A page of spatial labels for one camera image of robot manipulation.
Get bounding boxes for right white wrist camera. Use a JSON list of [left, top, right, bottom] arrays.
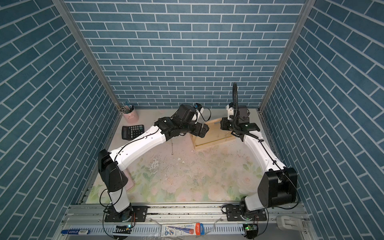
[[226, 103, 235, 120]]

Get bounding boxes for white plastic bracket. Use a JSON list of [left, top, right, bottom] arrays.
[[276, 216, 307, 232]]

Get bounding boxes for blue marker pen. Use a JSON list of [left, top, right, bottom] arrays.
[[61, 229, 91, 235]]

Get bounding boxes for pink pen holder cup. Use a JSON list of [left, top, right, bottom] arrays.
[[123, 110, 139, 125]]

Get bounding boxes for black desk calculator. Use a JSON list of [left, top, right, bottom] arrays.
[[121, 125, 145, 141]]

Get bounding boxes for pens in pink cup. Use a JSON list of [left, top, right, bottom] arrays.
[[119, 104, 135, 114]]

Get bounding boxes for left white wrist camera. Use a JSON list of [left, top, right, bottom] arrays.
[[193, 103, 212, 122]]

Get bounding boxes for red blue packaged box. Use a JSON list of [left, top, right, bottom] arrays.
[[161, 223, 206, 237]]

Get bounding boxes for wooden jewelry display stand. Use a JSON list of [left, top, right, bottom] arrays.
[[190, 119, 236, 151]]

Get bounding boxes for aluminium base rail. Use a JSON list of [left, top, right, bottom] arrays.
[[54, 202, 317, 240]]

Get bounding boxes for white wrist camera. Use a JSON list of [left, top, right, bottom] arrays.
[[193, 103, 212, 122], [226, 103, 235, 120]]

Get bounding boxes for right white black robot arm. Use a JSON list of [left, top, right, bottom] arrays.
[[220, 103, 298, 215]]

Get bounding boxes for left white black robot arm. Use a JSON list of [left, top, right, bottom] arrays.
[[98, 103, 209, 214]]

